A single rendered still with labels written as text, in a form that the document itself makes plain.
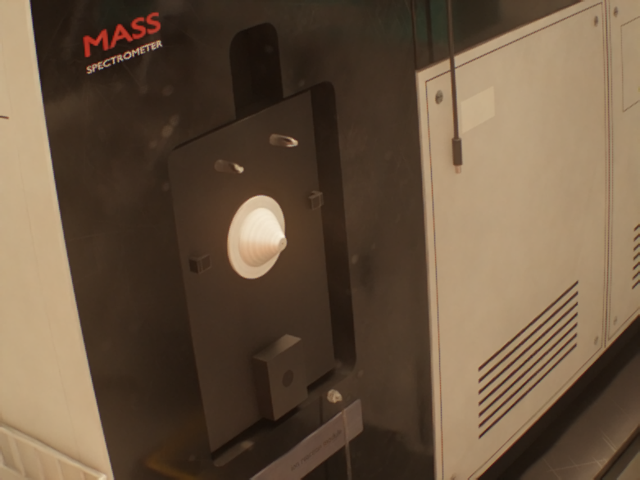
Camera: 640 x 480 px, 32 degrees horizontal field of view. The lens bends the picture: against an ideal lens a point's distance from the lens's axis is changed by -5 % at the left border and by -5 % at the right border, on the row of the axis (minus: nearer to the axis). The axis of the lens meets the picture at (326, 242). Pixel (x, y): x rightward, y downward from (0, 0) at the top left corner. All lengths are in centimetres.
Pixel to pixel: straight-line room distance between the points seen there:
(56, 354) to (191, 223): 14
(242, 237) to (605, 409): 76
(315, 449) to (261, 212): 22
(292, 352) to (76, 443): 20
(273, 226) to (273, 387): 13
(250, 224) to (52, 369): 19
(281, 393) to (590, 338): 61
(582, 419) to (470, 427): 30
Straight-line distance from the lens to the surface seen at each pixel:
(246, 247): 86
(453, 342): 114
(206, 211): 83
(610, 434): 146
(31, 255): 76
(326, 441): 99
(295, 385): 93
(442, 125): 104
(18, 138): 73
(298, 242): 92
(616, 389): 156
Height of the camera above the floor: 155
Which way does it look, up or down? 24 degrees down
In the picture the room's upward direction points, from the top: 5 degrees counter-clockwise
